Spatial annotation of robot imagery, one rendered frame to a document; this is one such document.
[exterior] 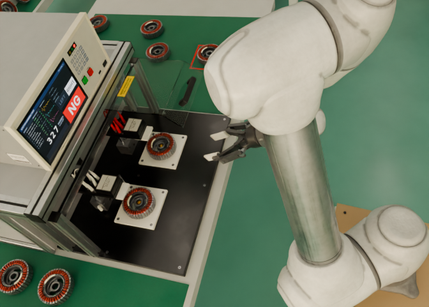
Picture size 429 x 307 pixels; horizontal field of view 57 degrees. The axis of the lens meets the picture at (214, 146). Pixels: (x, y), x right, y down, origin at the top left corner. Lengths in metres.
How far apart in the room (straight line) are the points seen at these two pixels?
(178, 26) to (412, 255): 1.51
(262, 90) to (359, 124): 1.95
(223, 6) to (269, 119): 1.55
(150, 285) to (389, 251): 0.72
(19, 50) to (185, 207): 0.71
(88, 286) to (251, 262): 0.94
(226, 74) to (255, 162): 1.78
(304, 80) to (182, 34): 1.44
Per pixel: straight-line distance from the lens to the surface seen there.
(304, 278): 0.97
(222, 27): 2.01
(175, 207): 1.41
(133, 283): 1.37
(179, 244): 1.35
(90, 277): 1.44
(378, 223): 1.04
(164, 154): 1.48
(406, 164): 2.42
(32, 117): 1.13
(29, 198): 1.20
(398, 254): 1.03
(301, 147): 0.71
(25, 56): 1.26
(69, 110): 1.25
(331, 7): 0.66
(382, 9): 0.66
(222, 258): 2.13
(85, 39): 1.31
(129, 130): 1.45
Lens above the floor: 1.98
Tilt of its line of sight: 54 degrees down
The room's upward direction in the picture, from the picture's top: 17 degrees counter-clockwise
